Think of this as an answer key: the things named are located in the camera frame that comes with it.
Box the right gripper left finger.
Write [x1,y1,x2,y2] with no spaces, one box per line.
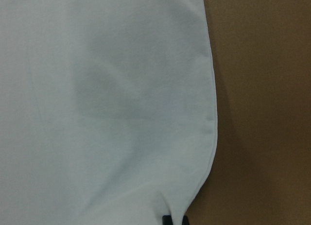
[162,216,172,225]

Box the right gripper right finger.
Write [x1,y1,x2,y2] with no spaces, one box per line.
[182,215,190,225]

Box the light blue t-shirt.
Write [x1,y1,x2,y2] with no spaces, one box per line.
[0,0,217,225]

